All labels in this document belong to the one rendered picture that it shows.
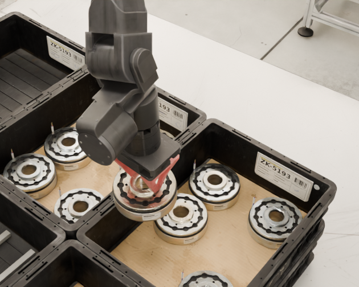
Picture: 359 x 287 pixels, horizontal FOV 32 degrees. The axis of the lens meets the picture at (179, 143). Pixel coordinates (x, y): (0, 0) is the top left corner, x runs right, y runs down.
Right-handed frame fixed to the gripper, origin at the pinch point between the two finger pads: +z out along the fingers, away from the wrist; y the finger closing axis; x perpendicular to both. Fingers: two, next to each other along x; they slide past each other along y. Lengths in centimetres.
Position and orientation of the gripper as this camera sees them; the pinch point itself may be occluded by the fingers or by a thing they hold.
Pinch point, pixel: (145, 179)
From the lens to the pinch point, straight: 99.0
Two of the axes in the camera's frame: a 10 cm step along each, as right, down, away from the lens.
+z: 0.2, 6.5, 7.6
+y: 7.6, 4.8, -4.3
